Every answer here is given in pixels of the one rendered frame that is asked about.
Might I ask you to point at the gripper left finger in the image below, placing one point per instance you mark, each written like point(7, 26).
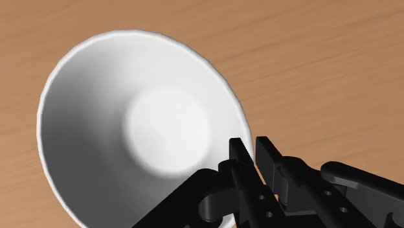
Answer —
point(249, 192)

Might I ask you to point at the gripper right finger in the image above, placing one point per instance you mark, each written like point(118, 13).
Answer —
point(315, 192)

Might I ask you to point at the white bowl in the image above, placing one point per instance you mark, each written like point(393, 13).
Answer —
point(94, 126)

